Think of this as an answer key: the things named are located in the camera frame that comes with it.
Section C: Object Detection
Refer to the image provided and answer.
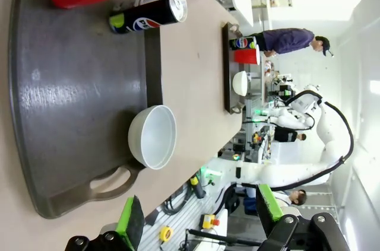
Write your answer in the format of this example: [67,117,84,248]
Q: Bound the person in white shirt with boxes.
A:
[275,188,307,207]

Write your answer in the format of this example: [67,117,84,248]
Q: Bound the yellow emergency stop box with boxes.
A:
[201,214,220,230]

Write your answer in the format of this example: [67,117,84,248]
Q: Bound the person in purple jacket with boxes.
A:
[252,27,335,58]

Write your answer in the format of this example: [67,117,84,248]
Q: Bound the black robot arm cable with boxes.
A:
[242,101,354,189]

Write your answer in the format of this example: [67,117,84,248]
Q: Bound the person in black shirt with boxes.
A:
[274,128,308,142]

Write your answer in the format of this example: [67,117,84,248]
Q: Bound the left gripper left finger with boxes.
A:
[64,194,146,251]

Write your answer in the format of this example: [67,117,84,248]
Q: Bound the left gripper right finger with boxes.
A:
[255,184,351,251]

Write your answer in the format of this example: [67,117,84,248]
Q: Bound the coiled black cable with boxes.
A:
[161,188,194,216]

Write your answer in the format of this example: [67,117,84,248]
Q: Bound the black metal rod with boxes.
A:
[186,228,262,247]

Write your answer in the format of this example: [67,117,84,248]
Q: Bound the black Pepsi can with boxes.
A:
[109,0,188,34]
[230,36,258,50]

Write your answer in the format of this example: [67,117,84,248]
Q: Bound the white bowl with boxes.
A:
[233,70,249,96]
[128,104,178,170]

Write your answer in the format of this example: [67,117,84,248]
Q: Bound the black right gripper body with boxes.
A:
[277,84,295,97]

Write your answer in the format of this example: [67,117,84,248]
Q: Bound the grey plastic tray with handles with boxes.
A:
[221,21,245,115]
[8,0,164,220]

